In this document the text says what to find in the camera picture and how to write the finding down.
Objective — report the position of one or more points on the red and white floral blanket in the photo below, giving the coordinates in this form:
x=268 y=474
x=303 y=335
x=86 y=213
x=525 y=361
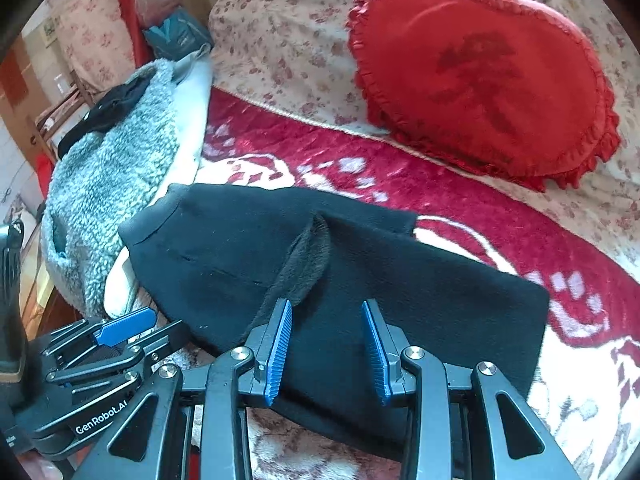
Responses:
x=350 y=160

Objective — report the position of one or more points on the wooden chair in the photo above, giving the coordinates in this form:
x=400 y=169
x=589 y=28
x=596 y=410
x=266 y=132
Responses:
x=60 y=115

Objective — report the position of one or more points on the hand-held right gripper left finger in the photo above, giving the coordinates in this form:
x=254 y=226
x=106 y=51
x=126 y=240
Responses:
x=277 y=355

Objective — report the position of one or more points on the black pants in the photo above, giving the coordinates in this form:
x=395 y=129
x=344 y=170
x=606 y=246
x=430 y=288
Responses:
x=210 y=270

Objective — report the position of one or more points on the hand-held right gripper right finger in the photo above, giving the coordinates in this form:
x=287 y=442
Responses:
x=377 y=355

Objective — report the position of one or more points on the white cloth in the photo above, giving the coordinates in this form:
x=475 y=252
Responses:
x=192 y=125

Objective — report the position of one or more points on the red curtain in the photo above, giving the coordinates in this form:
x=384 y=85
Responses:
x=127 y=10

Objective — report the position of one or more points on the cream floral quilt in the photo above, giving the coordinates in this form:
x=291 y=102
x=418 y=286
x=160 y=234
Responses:
x=280 y=35

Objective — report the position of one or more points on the teal bag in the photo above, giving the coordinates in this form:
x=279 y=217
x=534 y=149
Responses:
x=177 y=35

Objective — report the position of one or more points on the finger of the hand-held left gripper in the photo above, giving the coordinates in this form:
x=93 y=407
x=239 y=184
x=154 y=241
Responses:
x=110 y=365
x=125 y=327

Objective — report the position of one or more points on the small black cloth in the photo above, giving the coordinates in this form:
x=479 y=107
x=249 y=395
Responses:
x=110 y=110

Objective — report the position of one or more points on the red heart-shaped ruffled pillow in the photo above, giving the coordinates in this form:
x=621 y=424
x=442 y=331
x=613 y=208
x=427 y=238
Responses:
x=475 y=75

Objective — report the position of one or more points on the grey fleece garment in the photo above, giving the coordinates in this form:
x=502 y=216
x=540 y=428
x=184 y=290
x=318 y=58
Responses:
x=110 y=185

